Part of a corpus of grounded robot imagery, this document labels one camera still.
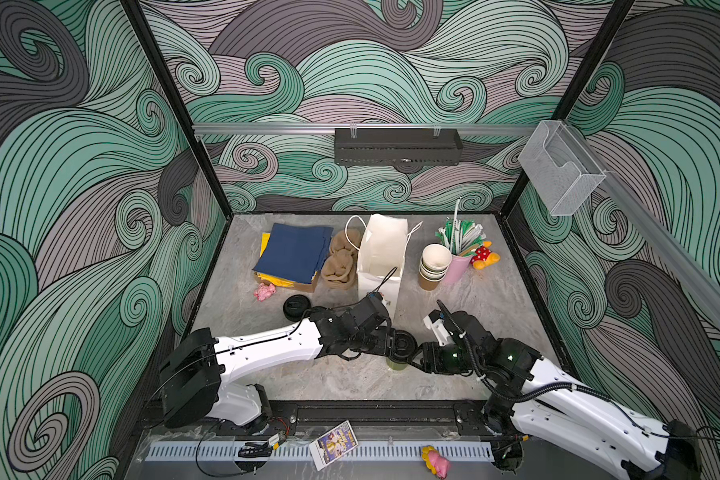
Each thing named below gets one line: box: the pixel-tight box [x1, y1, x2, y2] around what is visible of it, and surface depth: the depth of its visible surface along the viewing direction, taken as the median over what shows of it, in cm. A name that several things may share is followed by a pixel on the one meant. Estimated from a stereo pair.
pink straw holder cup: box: [443, 254, 473, 286], surface depth 92 cm
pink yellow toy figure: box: [421, 445, 450, 479], surface depth 66 cm
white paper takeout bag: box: [357, 213, 409, 318], surface depth 87 cm
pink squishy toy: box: [254, 282, 277, 302], surface depth 96 cm
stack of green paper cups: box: [418, 243, 452, 291], surface depth 91 cm
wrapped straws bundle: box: [435, 198, 487, 257], surface depth 92 cm
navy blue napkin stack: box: [253, 223, 334, 284], surface depth 103 cm
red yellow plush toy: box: [470, 240, 500, 270], surface depth 102 cm
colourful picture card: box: [309, 420, 359, 471], surface depth 70 cm
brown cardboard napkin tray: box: [254, 270, 322, 293], surface depth 97 cm
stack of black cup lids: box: [283, 294, 312, 322], surface depth 94 cm
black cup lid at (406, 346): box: [389, 329, 418, 363], surface depth 75 cm
